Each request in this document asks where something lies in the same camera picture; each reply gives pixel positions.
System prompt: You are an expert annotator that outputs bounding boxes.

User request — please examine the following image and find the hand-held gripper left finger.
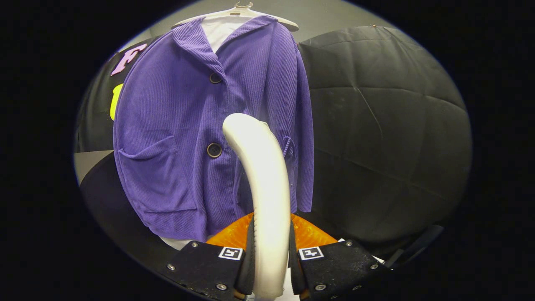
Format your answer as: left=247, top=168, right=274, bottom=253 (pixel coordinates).
left=164, top=212, right=256, bottom=301

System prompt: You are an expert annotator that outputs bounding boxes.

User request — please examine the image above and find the black backdrop cloth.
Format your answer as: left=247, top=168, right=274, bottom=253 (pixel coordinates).
left=74, top=26, right=473, bottom=260

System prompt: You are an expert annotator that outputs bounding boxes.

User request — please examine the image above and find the white clothes hanger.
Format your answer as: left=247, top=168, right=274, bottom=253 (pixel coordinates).
left=171, top=1, right=299, bottom=32

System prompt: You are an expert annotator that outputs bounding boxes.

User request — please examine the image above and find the white shirt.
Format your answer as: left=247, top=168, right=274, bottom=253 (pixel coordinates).
left=159, top=15, right=262, bottom=251

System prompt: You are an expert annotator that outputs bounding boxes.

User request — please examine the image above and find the white garment steamer head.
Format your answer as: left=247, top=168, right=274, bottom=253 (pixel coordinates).
left=222, top=113, right=292, bottom=299

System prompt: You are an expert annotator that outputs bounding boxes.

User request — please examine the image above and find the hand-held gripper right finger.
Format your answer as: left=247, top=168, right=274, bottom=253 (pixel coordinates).
left=289, top=213, right=387, bottom=301

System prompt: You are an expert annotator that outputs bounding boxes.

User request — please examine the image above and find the purple corduroy jacket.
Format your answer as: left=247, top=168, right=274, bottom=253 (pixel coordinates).
left=113, top=15, right=315, bottom=243

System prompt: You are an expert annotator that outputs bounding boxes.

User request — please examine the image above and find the dark pole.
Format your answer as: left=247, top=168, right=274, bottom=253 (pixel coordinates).
left=385, top=225, right=444, bottom=268

